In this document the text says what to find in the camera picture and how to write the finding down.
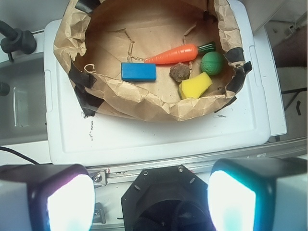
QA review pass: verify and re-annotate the crumpled brown paper bag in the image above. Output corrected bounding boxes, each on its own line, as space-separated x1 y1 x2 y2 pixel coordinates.
53 0 252 122

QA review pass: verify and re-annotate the black cable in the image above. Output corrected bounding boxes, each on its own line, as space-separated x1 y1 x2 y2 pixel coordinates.
0 146 39 165

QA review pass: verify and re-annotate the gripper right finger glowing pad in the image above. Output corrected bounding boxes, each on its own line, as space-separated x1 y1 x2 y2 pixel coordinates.
207 157 308 231

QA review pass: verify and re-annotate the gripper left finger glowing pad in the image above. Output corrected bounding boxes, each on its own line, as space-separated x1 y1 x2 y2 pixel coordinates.
0 164 95 231

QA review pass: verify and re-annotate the white plastic bin lid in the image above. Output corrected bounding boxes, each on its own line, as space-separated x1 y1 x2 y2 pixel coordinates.
44 0 270 166

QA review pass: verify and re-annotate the green textured ball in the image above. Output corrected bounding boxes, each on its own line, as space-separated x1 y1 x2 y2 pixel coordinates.
200 51 224 76

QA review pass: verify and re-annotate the black octagonal mount plate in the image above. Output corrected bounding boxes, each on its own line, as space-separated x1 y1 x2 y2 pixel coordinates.
121 165 215 231

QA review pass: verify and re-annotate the blue rectangular block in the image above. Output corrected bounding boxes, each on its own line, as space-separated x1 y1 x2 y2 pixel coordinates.
121 63 156 82

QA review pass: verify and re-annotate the orange plastic toy carrot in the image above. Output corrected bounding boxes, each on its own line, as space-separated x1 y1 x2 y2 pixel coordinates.
144 42 216 64

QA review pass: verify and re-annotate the yellow sponge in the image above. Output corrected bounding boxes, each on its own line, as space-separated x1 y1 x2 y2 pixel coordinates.
179 72 213 99

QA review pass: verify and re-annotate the black knob clamp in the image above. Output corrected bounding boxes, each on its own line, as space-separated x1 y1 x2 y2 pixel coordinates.
0 21 37 63

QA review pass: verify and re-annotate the brown rough rock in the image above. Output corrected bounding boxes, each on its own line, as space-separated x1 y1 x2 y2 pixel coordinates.
169 63 190 83

